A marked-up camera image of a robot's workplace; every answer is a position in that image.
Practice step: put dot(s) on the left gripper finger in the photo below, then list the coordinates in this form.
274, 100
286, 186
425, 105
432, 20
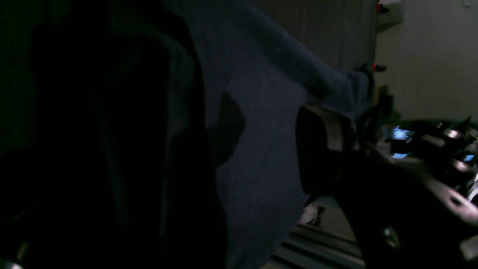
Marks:
401, 219

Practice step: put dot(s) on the dark navy t-shirt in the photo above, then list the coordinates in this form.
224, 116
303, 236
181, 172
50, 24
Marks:
259, 69

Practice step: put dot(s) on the red black clamp far right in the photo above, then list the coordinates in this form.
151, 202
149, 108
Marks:
379, 67

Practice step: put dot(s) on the black table cover cloth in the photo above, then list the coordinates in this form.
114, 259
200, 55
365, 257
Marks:
120, 175

